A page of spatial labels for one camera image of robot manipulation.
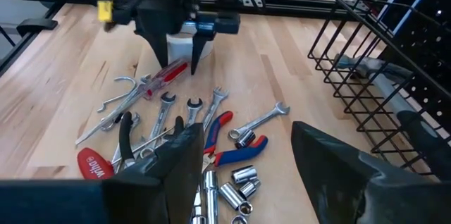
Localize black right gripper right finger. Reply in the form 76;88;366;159
291;121;451;224

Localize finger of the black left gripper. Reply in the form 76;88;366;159
146;32;170;69
190;33;209;76

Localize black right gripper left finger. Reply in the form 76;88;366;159
0;122;205;224

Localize red clear-handled screwdriver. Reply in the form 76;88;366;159
75;58;190;147

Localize red-handled driver tool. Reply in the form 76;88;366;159
76;147;117;180

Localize red and blue pliers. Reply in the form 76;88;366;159
202;110;269;173

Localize black-handled steel hammer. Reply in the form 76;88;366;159
333;54;451;182

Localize white tape roll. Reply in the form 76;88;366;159
165;23;216;64

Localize long chrome tubular socket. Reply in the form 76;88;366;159
203;170;220;224
190;185;207;224

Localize yellow cable tag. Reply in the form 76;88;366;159
97;0;114;23

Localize black frame clamp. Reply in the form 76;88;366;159
16;18;59;37

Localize black wire basket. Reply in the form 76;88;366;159
307;0;451;178

